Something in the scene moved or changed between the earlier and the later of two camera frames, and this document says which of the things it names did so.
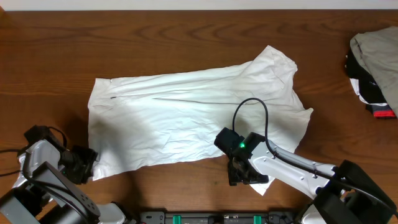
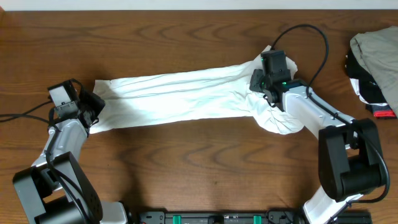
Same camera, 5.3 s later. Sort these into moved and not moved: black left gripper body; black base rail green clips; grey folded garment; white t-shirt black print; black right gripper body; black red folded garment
Moved: black left gripper body; black right gripper body; white t-shirt black print
Not moved: black red folded garment; grey folded garment; black base rail green clips
